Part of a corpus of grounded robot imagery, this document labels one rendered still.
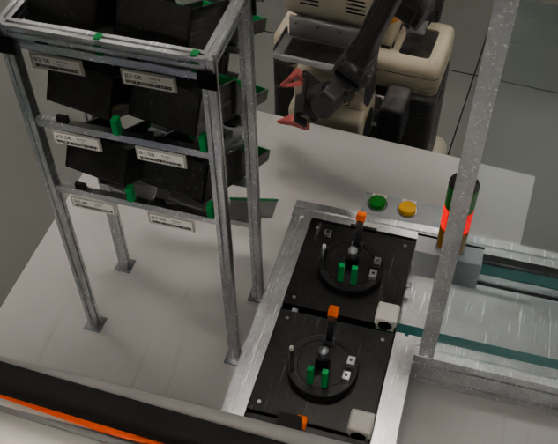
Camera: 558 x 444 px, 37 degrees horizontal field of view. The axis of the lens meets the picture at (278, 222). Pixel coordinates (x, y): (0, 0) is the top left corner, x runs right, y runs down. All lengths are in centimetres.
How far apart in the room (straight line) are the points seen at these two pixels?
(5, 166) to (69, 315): 172
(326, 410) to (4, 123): 247
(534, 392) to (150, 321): 82
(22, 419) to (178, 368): 160
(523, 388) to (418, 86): 118
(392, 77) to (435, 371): 116
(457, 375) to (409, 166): 66
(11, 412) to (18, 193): 324
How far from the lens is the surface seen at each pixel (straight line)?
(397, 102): 255
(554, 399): 178
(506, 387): 176
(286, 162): 219
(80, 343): 189
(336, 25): 223
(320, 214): 193
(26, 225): 333
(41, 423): 22
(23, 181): 350
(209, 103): 127
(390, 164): 220
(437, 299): 157
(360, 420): 160
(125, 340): 187
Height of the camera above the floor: 240
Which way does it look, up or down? 49 degrees down
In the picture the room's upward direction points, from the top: 1 degrees counter-clockwise
